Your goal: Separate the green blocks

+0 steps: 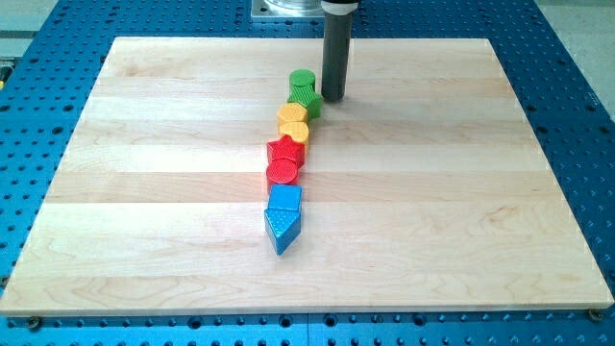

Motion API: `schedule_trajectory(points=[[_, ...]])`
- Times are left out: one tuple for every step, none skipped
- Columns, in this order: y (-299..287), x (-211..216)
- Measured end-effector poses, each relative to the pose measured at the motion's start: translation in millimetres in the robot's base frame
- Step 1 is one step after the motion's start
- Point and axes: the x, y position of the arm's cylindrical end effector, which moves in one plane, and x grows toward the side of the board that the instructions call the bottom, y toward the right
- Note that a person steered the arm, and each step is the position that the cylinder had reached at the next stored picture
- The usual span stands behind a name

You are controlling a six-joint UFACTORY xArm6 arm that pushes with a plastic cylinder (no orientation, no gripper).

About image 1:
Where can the light wooden board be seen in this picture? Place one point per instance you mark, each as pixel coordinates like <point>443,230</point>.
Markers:
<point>425,188</point>

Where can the green cylinder block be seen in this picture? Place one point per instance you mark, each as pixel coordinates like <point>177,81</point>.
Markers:
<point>302,78</point>

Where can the red cylinder block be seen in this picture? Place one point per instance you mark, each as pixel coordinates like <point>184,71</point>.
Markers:
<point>281,172</point>

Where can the blue perforated metal table plate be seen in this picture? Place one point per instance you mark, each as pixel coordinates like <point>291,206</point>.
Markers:
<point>48,89</point>

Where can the brass screw front right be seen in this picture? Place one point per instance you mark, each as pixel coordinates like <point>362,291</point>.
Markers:
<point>595,315</point>

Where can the green star block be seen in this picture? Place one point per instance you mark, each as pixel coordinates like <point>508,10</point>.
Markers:
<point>308,98</point>

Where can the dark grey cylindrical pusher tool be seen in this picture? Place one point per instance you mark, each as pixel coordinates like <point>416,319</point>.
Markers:
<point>338,23</point>

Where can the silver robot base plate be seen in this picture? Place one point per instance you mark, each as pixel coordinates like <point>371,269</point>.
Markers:
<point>286,8</point>

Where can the blue cube block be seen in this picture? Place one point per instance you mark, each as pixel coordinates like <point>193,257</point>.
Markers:
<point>285,197</point>

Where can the yellow hexagon block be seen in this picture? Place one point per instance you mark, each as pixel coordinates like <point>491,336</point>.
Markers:
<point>291,112</point>

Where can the blue triangle block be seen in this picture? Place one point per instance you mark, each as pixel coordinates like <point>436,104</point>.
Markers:
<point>282,227</point>

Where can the brass screw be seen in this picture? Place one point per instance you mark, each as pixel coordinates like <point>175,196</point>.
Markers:
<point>595,315</point>
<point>33,323</point>

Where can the red star block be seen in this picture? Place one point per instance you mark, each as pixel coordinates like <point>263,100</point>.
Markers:
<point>285,148</point>

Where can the brass screw front left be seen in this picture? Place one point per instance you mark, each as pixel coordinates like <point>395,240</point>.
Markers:
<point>33,323</point>

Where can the yellow heart block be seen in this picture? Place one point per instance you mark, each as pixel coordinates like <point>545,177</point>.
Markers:
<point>298,131</point>

